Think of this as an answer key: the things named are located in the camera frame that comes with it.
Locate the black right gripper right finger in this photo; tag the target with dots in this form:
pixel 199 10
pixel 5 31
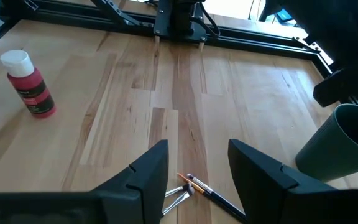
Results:
pixel 259 196

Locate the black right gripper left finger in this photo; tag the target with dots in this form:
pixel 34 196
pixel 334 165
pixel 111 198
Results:
pixel 141 199

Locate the small red paint bottle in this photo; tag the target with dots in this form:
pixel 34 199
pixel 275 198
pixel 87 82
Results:
pixel 33 90

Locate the black paintbrush dark bristles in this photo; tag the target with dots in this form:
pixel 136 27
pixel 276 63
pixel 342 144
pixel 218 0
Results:
pixel 176 203
pixel 176 190

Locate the black paintbrush white bristles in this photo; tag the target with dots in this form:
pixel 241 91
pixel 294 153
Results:
pixel 222 202

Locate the teal ribbed plastic cup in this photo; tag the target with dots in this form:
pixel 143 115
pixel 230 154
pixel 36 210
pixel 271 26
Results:
pixel 328 155

